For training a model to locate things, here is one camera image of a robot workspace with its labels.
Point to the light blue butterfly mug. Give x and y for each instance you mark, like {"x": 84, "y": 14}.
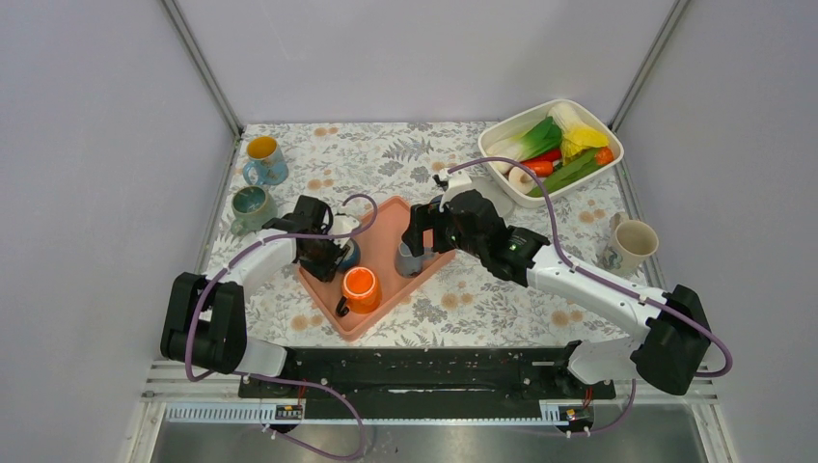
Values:
{"x": 266, "y": 163}

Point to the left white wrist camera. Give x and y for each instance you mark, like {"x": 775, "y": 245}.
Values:
{"x": 343, "y": 226}

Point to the toy napa cabbage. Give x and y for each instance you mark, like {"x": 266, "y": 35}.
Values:
{"x": 576, "y": 135}

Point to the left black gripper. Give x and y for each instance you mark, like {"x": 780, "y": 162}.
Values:
{"x": 325, "y": 272}

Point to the toy red chili pepper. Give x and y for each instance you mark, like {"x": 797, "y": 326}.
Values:
{"x": 550, "y": 156}

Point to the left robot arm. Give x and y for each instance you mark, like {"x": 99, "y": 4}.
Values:
{"x": 205, "y": 326}

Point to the toy green cucumber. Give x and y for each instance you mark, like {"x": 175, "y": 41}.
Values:
{"x": 587, "y": 163}

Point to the toy mushroom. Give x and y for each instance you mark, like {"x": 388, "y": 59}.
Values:
{"x": 521, "y": 181}

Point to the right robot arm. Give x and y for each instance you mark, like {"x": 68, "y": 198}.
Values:
{"x": 666, "y": 331}

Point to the cream floral tall mug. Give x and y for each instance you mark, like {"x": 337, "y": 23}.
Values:
{"x": 630, "y": 244}

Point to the teal green round mug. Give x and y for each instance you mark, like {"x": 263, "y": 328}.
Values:
{"x": 252, "y": 207}

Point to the dark blue small mug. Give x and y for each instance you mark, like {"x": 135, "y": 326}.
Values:
{"x": 351, "y": 256}

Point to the white rectangular basin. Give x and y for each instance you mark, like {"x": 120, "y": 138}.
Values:
{"x": 526, "y": 120}

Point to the grey oval stone pad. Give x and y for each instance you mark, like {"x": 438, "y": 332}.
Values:
{"x": 492, "y": 192}

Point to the pink plastic tray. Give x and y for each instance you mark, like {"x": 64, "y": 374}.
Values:
{"x": 378, "y": 246}

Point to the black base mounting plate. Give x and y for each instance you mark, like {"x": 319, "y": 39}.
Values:
{"x": 432, "y": 383}

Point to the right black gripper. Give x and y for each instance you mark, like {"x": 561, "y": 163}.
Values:
{"x": 425, "y": 217}

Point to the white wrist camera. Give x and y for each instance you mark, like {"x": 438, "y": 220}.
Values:
{"x": 452, "y": 184}
{"x": 343, "y": 226}

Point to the grey small mug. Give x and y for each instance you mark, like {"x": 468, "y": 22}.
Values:
{"x": 409, "y": 266}

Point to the toy bok choy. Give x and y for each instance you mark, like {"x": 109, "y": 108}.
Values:
{"x": 543, "y": 137}

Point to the orange mug black handle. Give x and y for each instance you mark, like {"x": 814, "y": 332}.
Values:
{"x": 360, "y": 292}

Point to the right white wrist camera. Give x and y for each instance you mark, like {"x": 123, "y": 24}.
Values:
{"x": 452, "y": 184}

